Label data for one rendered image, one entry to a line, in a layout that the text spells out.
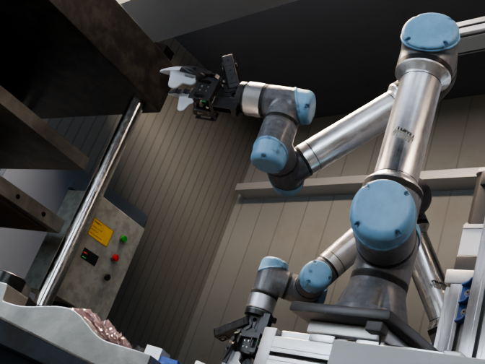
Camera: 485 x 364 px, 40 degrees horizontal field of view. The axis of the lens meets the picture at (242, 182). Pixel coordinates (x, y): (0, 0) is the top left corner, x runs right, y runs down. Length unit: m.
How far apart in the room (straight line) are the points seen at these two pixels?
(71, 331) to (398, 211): 0.70
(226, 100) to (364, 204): 0.42
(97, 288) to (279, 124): 1.35
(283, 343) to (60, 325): 0.46
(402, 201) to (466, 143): 3.31
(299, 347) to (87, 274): 1.31
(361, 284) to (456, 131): 3.35
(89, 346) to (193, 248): 3.72
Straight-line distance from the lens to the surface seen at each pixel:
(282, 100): 1.43
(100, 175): 2.37
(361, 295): 1.31
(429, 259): 1.94
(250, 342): 1.76
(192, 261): 5.08
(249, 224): 5.18
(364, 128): 1.52
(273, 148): 1.37
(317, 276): 1.68
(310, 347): 1.33
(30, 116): 2.30
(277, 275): 1.81
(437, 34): 1.45
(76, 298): 2.50
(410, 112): 1.36
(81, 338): 1.42
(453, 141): 4.58
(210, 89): 1.49
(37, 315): 1.49
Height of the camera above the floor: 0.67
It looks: 24 degrees up
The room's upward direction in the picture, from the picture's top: 21 degrees clockwise
